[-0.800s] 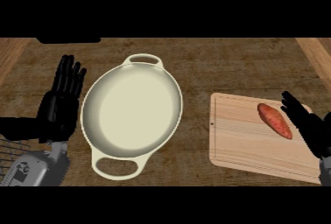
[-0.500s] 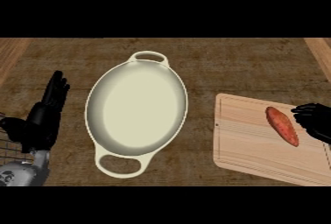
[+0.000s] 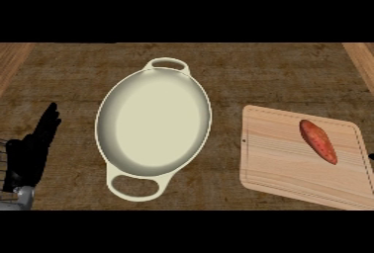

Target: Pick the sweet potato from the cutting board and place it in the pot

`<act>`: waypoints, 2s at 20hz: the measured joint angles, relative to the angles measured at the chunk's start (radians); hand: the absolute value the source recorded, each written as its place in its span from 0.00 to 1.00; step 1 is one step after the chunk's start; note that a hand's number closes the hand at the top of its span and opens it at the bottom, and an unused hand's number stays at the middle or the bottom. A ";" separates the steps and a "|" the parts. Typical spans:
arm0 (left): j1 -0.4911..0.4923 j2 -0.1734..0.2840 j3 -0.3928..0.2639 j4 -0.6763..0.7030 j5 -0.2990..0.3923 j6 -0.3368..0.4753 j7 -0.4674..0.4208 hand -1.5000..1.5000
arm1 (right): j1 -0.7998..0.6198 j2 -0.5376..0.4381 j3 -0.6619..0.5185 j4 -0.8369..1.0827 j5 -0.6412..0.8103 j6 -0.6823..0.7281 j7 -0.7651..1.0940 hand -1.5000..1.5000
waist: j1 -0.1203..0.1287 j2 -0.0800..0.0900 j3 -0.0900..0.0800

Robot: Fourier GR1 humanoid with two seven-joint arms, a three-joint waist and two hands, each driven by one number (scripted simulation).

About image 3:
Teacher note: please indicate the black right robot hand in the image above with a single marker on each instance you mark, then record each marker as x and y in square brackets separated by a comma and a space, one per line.
[372, 156]

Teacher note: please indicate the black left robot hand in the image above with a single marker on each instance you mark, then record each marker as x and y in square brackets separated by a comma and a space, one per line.
[30, 154]

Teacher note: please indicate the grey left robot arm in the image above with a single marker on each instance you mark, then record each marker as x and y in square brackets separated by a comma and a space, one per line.
[20, 199]

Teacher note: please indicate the orange sweet potato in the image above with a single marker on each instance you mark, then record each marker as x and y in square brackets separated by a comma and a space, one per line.
[318, 141]

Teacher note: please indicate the pale wooden cutting board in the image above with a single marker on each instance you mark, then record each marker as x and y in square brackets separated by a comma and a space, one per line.
[287, 168]

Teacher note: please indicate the cream oval pot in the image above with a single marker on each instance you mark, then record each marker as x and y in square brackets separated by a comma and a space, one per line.
[156, 128]

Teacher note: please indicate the brown woven placemat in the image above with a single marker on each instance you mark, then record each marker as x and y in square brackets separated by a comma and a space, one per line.
[253, 79]

